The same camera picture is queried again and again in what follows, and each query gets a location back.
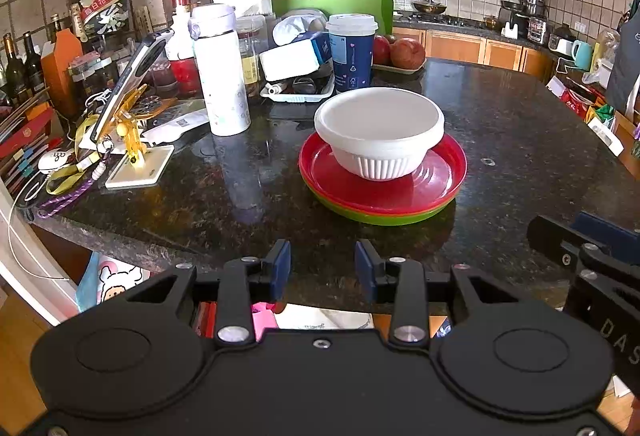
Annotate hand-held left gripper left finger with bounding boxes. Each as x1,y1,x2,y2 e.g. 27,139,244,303
87,239,292,349

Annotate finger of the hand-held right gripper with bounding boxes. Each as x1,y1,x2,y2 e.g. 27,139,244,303
527,214,640,288
572,210,640,263

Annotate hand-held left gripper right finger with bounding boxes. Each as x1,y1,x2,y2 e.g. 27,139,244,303
353,239,557,349

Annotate green plastic plate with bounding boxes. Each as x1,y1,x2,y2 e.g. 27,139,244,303
306,185,459,227

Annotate orange plastic plate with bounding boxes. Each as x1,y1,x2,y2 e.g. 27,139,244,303
302,176,459,221

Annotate magenta-red plastic plate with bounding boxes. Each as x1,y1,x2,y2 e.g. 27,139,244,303
298,130,469,217

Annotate white ribbed plastic bowl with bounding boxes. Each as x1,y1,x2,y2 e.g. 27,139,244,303
314,105,446,143
319,88,444,137
314,116,446,181

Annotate white window gift box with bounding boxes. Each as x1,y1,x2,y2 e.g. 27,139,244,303
587,118,626,158

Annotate red shopping bags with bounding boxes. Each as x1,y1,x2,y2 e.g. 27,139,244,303
547,75,601,118

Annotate cartoon printed bag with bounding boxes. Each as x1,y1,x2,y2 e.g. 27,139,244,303
74,251,151,313

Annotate dark grey apron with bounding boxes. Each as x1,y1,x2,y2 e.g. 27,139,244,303
604,0,640,118

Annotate teal electric kettle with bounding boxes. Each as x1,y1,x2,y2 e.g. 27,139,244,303
571,39,595,72

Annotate clear plastic jug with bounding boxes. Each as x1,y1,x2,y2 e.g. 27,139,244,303
592,28,621,85

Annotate yellow phone stand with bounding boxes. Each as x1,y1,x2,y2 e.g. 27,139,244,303
102,85,176,190

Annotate white paper packet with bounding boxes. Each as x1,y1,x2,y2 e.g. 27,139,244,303
142,108,211,148

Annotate white tray with dark contents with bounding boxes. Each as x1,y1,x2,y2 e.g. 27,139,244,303
259,75,336,104

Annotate white slow cooker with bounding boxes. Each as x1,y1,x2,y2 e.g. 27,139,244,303
548,23,579,57

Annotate white thermos bottle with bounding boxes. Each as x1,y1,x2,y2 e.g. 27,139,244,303
188,4,252,137

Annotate beige fruit tray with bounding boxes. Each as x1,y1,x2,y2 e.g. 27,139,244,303
372,60,426,76

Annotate glass canister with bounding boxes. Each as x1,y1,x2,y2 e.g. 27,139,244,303
527,15,550,45

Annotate wooden base cabinets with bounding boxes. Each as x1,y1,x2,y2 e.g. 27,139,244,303
392,26,557,85

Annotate white cardboard box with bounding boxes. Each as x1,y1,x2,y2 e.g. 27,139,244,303
258,39,321,82

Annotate clear glass storage jar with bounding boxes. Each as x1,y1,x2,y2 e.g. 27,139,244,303
234,15,269,100

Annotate blue paper cup white lid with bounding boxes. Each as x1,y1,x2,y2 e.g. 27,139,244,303
325,14,379,93

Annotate red jar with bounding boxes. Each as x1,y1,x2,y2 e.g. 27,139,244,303
169,55,201,97

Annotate red apple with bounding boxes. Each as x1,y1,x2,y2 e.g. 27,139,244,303
372,35,392,66
389,38,427,70

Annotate black coffee machine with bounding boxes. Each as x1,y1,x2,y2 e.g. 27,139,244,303
501,0,531,37

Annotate blue cardboard box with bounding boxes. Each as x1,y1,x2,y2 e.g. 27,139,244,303
299,30,334,67

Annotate smartphone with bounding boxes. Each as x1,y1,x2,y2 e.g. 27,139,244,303
89,29,175,143

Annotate gas stove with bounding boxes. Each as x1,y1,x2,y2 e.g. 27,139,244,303
394,13,476,28

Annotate dark wok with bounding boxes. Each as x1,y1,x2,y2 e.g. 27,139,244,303
412,0,449,16

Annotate green cutting board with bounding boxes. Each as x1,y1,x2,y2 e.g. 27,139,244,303
271,0,396,35

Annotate red envelopes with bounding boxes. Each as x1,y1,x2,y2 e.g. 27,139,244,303
0,108,56,158

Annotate orange carton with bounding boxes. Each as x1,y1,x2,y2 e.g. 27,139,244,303
40,28,85,118

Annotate black printed rice bag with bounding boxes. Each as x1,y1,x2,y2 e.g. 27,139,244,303
74,0,134,42

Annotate dark wine bottle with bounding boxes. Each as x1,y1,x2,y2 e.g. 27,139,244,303
2,33,26,105
22,31,44,93

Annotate purple lanyard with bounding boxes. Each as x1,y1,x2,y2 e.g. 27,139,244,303
37,175,96,220

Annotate yellow lanyard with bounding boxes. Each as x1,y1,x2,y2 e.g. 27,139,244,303
44,115,127,197

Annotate white cable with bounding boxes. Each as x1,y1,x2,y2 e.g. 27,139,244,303
7,185,77,283

